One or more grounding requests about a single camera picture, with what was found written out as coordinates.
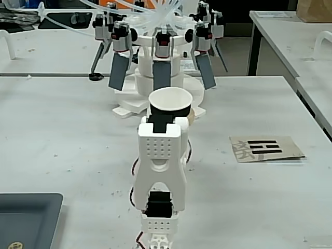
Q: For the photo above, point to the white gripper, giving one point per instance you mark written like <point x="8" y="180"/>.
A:
<point x="169" y="113"/>

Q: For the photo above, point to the black paper cup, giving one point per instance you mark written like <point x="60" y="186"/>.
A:
<point x="169" y="99"/>

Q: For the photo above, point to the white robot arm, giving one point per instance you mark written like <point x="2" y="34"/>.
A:
<point x="159" y="168"/>

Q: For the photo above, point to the small white printed label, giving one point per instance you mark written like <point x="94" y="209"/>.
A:
<point x="187" y="65"/>

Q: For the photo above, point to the white machine with grey paddles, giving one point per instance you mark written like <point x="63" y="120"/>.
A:
<point x="145" y="62"/>

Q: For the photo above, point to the printed cardboard card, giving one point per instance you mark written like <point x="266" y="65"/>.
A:
<point x="267" y="149"/>

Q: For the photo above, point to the black table leg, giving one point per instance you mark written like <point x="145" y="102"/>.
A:
<point x="254" y="52"/>

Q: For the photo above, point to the small black cap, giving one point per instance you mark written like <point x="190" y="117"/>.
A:
<point x="95" y="76"/>

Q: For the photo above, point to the clear tube bundle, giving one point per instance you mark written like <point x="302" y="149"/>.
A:
<point x="158" y="15"/>

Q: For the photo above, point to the white paper sheet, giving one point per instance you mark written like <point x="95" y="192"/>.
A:
<point x="275" y="14"/>

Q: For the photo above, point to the orange box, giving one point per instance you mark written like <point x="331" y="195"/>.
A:
<point x="109" y="2"/>

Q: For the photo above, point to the brown paper bag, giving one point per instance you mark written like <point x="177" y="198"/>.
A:
<point x="313" y="10"/>

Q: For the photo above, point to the black mat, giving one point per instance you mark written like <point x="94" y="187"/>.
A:
<point x="59" y="20"/>

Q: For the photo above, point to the grey plastic tray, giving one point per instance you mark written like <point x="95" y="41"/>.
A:
<point x="26" y="218"/>

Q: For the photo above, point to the dark clutter pile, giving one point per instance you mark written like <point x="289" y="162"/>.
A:
<point x="18" y="18"/>

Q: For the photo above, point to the round gold sticker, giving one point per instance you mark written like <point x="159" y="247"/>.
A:
<point x="15" y="245"/>

